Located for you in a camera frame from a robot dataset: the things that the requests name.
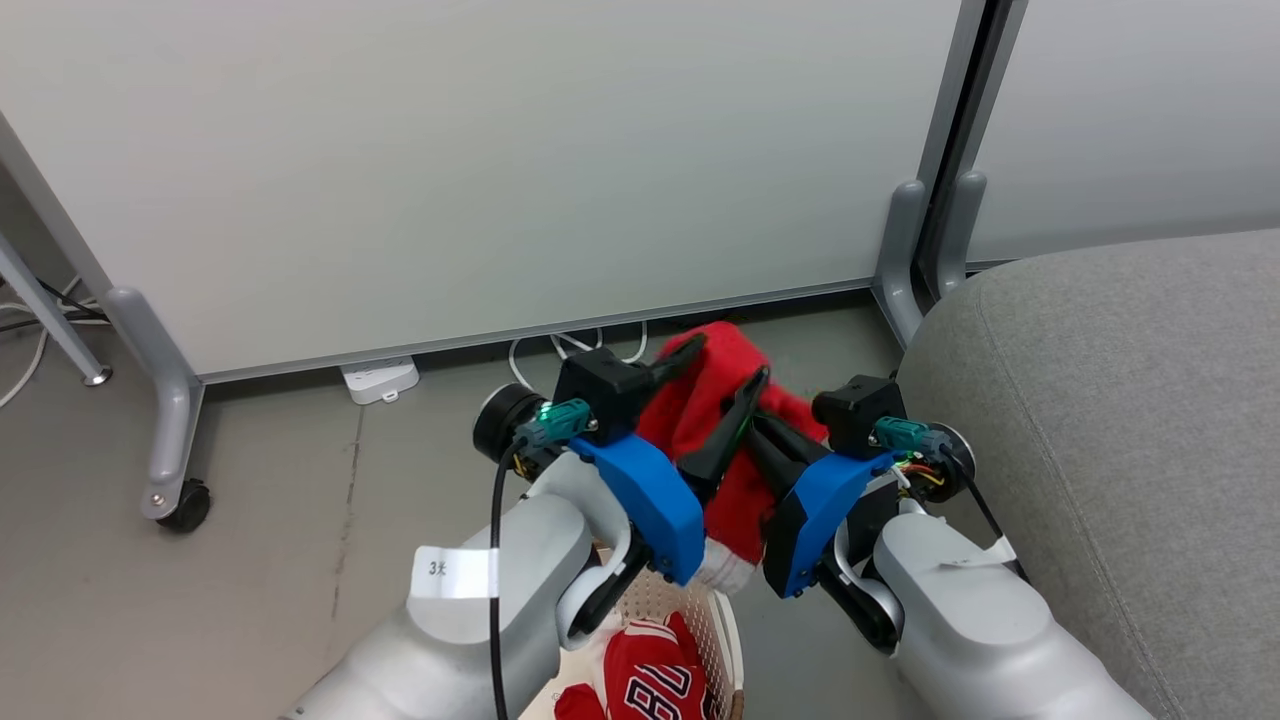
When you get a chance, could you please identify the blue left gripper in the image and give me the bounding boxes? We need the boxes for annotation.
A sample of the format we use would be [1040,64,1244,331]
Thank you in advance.
[568,334,772,588]

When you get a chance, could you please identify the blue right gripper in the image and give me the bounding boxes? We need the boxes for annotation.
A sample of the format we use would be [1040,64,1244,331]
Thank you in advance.
[744,411,897,600]

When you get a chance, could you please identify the red garment with white cuff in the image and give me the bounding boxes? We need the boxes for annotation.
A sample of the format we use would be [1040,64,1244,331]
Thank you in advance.
[637,320,831,593]

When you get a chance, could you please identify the white plastic laundry basket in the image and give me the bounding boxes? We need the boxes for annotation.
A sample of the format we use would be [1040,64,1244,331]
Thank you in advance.
[520,545,747,720]

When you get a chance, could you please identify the red jersey with white letters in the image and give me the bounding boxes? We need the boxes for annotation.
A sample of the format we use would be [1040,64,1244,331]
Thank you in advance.
[555,612,723,720]

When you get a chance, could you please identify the white label with number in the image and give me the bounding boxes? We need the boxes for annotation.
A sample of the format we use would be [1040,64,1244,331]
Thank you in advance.
[412,545,499,600]

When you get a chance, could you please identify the white power strip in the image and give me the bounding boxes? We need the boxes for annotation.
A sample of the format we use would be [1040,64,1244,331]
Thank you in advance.
[340,357,421,406]

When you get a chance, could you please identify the wide white partition panel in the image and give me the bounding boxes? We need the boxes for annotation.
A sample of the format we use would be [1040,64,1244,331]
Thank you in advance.
[0,0,1001,523]

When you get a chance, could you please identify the grey fabric sofa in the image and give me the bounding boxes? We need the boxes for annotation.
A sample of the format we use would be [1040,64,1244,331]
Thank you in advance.
[897,228,1280,720]

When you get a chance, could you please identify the narrow white partition panel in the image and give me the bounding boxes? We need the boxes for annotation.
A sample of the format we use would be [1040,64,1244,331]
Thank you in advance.
[915,0,1280,301]

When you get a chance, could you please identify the black caster wheel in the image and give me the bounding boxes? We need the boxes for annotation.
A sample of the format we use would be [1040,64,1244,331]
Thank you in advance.
[157,478,213,534]

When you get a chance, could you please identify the grey metal table leg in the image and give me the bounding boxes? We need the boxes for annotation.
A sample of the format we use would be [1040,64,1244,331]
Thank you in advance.
[0,232,114,388]

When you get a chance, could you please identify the white looped floor cable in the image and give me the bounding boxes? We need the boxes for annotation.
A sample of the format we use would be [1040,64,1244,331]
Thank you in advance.
[507,322,650,392]

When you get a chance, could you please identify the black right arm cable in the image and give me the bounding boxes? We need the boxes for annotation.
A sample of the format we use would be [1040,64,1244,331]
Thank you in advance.
[873,417,1027,583]

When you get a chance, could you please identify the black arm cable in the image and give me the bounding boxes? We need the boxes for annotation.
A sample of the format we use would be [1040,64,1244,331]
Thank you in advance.
[487,398,593,720]
[873,417,1027,583]

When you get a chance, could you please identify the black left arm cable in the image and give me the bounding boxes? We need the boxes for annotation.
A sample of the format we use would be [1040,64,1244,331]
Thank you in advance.
[487,398,593,720]

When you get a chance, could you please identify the black thin floor cable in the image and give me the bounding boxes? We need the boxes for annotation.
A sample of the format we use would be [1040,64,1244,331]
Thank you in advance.
[0,275,110,336]

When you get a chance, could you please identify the white thin cable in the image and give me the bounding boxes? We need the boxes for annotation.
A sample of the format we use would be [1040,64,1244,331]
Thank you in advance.
[0,282,101,411]

